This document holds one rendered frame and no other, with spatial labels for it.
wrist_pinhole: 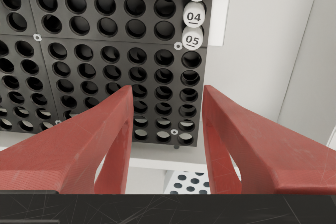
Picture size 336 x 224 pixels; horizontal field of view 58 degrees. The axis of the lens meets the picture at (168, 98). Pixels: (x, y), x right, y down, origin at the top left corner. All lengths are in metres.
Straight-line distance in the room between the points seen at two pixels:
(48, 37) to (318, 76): 0.19
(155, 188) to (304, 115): 0.32
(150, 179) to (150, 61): 0.33
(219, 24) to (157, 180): 0.32
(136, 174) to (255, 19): 0.33
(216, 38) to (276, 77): 0.07
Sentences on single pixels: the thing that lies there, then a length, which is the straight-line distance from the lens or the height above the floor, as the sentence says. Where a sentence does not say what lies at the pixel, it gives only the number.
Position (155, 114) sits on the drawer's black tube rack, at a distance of 0.23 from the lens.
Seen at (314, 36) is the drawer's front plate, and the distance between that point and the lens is 0.26.
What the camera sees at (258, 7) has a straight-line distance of 0.26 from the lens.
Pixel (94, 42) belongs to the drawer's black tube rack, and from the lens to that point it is 0.21.
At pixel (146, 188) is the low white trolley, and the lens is 0.53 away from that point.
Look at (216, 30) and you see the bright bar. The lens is 0.25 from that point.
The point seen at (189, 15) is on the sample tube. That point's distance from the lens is 0.17.
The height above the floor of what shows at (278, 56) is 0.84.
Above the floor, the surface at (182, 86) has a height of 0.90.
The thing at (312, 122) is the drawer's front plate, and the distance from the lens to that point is 0.24.
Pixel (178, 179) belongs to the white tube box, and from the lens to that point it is 0.44.
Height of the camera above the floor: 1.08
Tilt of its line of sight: 54 degrees down
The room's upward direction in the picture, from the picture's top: 171 degrees counter-clockwise
